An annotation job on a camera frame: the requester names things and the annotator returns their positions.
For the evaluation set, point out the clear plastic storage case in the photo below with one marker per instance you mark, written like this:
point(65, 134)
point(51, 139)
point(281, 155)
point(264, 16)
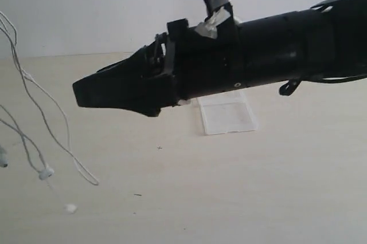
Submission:
point(227, 112)

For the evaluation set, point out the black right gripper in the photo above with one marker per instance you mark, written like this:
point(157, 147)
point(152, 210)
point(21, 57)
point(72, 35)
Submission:
point(180, 64)

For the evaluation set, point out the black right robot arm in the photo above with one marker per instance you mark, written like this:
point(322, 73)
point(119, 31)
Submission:
point(325, 44)

